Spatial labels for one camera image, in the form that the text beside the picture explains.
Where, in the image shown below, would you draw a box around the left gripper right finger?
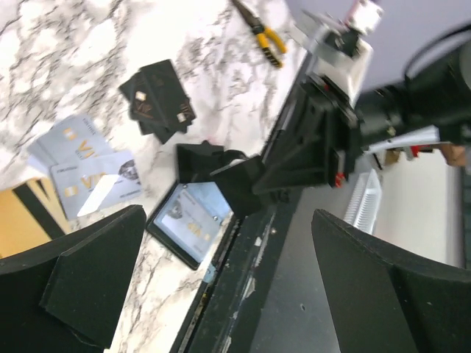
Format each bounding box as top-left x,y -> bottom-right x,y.
311,210 -> 470,352

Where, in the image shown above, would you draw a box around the small black card stack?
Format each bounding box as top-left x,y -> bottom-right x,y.
118,60 -> 196,144

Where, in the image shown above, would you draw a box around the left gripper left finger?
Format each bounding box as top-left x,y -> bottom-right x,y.
1,205 -> 146,353

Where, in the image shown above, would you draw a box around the silver grey credit card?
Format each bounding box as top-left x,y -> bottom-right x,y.
27,115 -> 142,220

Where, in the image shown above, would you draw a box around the gold credit card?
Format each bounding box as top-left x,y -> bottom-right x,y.
0,177 -> 71,258

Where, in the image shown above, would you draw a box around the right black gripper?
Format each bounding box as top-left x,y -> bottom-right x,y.
175,74 -> 362,218

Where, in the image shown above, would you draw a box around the yellow handled pliers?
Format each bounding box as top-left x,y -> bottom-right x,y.
231,0 -> 287,68

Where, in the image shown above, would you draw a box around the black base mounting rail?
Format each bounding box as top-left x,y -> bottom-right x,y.
169,110 -> 343,353

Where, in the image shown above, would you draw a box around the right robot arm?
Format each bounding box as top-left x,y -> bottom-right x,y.
176,20 -> 470,218

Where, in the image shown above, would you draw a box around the black leather card holder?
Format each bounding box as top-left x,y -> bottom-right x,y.
146,182 -> 231,270

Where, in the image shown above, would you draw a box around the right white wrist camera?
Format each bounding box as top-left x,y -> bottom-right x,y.
291,0 -> 383,107

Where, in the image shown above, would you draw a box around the white plastic basket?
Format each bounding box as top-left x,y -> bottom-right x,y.
344,169 -> 382,235

